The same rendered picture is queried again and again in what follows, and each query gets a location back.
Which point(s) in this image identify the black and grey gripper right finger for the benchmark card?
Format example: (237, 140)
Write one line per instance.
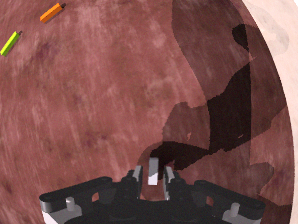
(228, 205)

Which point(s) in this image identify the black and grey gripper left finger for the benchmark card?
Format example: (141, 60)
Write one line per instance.
(61, 205)

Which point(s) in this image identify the orange rod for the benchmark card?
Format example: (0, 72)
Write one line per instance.
(55, 9)

